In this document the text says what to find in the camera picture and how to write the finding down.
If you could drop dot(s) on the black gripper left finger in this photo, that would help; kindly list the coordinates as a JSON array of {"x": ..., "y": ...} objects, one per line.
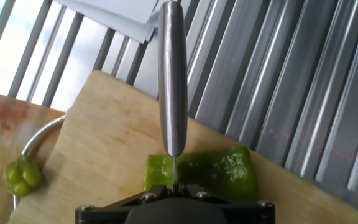
[{"x": 104, "y": 214}]

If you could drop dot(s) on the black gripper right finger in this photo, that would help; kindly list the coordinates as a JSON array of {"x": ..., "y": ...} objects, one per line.
[{"x": 247, "y": 214}]

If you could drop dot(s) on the steel cleaver knife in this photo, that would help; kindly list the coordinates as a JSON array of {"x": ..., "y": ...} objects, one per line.
[{"x": 172, "y": 77}]

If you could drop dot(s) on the green chili pepper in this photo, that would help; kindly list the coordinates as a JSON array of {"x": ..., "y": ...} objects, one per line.
[{"x": 216, "y": 171}]

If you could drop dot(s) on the small green chili piece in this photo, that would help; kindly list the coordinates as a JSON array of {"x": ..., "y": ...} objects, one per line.
[{"x": 22, "y": 177}]

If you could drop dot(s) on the wooden cutting board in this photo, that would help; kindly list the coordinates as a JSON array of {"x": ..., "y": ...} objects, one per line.
[{"x": 104, "y": 140}]

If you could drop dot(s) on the white paper sheets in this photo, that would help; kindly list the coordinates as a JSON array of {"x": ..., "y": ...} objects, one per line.
[{"x": 120, "y": 12}]

